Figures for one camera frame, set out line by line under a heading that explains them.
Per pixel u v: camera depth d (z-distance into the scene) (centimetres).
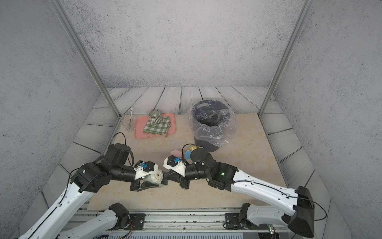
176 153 90
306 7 70
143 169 51
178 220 75
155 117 112
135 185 56
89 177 44
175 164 52
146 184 58
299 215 38
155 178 57
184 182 56
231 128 78
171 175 59
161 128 112
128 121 110
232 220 73
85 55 87
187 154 90
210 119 95
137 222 73
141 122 116
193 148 93
